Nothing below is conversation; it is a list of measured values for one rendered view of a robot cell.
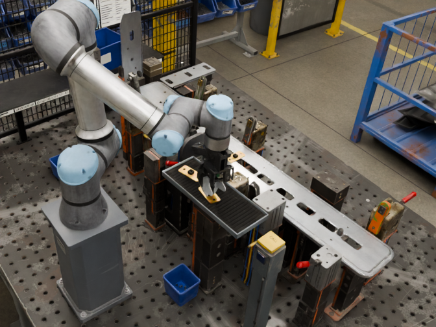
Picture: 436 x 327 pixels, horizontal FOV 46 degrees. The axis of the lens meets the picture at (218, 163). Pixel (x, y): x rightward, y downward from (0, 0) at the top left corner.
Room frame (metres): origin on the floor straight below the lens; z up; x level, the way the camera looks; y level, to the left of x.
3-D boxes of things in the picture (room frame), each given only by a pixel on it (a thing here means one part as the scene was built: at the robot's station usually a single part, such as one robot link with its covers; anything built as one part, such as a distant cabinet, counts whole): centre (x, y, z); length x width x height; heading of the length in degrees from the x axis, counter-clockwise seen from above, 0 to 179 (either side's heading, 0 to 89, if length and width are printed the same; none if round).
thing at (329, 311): (1.19, -0.51, 0.84); 0.18 x 0.06 x 0.29; 135
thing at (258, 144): (1.80, -0.15, 0.87); 0.12 x 0.09 x 0.35; 135
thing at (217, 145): (1.22, 0.01, 1.40); 0.08 x 0.08 x 0.05
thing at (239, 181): (1.41, -0.07, 0.89); 0.13 x 0.11 x 0.38; 135
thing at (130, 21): (2.16, 0.44, 1.17); 0.12 x 0.01 x 0.34; 135
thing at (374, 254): (1.63, -0.09, 1.00); 1.38 x 0.22 x 0.02; 45
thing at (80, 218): (1.16, 0.41, 1.15); 0.15 x 0.15 x 0.10
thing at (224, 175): (1.21, 0.00, 1.32); 0.09 x 0.08 x 0.12; 34
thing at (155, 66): (2.25, 0.36, 0.88); 0.08 x 0.08 x 0.36; 45
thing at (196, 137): (1.56, 0.15, 0.94); 0.18 x 0.13 x 0.49; 45
